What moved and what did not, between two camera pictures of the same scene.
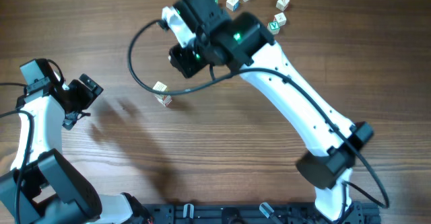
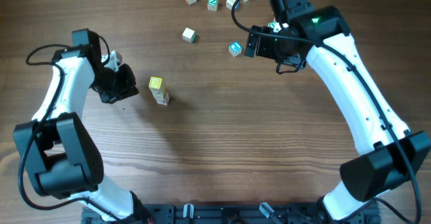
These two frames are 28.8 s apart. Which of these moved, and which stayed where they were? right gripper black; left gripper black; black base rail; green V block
Moved: left gripper black; right gripper black
Stayed: green V block; black base rail
